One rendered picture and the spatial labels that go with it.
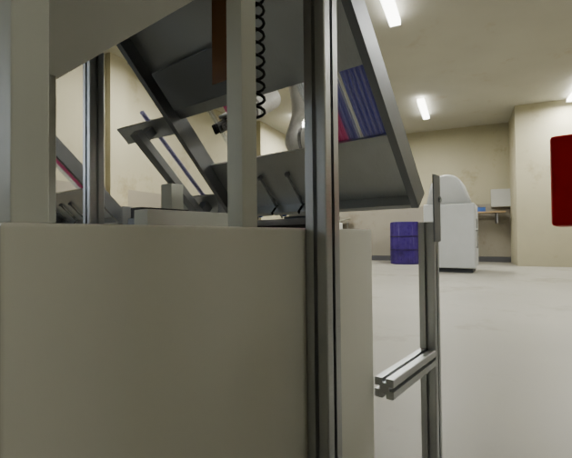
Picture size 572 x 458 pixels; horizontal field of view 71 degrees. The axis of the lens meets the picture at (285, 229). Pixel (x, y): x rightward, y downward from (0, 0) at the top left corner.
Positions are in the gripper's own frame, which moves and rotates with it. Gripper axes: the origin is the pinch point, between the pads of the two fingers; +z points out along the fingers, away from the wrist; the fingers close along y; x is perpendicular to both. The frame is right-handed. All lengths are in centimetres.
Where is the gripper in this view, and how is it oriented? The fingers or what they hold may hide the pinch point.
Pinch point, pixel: (220, 127)
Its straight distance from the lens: 136.5
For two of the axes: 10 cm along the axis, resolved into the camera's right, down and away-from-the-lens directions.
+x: 3.4, 8.5, 4.1
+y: 7.9, -0.2, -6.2
